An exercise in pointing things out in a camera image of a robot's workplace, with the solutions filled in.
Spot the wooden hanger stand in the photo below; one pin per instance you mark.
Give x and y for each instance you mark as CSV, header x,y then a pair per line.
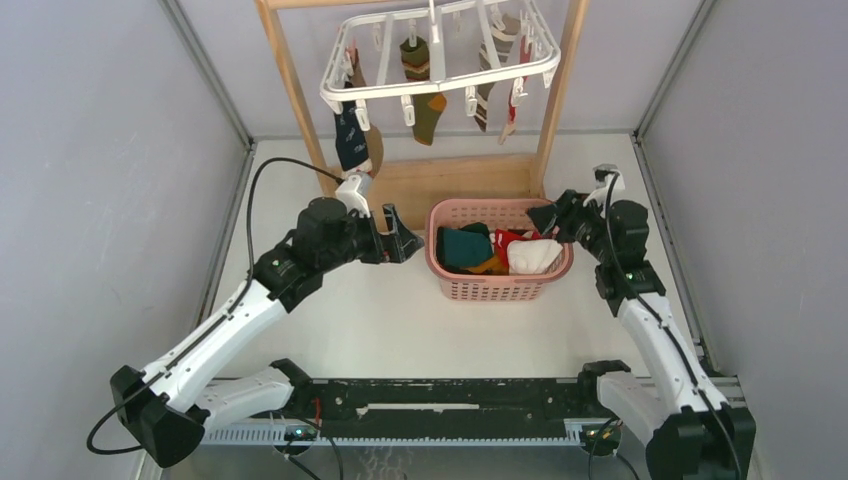
x,y
417,185

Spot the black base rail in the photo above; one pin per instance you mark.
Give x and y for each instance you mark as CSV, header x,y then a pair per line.
x,y
444,409

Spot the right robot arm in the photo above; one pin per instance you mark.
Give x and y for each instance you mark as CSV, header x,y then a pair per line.
x,y
688,428

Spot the red santa sock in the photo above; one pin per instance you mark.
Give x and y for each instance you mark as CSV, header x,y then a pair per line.
x,y
501,239

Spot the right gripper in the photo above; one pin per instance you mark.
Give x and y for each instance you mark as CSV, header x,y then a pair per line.
x,y
570,208

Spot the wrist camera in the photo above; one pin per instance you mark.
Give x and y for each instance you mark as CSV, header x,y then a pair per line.
x,y
608,182
353,192

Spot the mustard yellow sock in basket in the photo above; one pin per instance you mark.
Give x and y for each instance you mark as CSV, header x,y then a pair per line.
x,y
492,266

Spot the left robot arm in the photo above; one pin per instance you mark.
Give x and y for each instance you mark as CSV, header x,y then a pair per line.
x,y
170,405

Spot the tan brown sock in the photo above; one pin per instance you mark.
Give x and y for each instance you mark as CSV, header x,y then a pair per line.
x,y
373,137

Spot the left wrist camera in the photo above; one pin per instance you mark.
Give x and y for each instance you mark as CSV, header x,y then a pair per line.
x,y
353,192

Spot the navy blue sock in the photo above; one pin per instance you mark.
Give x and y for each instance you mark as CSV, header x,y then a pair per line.
x,y
350,141

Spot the olive orange striped sock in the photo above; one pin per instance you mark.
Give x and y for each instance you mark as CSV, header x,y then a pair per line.
x,y
428,107

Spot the pink laundry basket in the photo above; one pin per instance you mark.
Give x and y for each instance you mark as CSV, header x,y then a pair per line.
x,y
502,213

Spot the dark green sock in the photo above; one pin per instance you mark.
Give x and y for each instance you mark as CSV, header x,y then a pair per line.
x,y
464,247

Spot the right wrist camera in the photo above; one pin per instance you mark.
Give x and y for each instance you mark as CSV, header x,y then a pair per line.
x,y
608,182

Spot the white plastic clip hanger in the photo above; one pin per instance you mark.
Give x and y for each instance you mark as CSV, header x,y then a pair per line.
x,y
463,53

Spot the red sock with face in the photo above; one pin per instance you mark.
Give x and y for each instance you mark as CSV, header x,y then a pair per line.
x,y
517,92

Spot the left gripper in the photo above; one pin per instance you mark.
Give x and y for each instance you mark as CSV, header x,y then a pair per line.
x,y
391,248

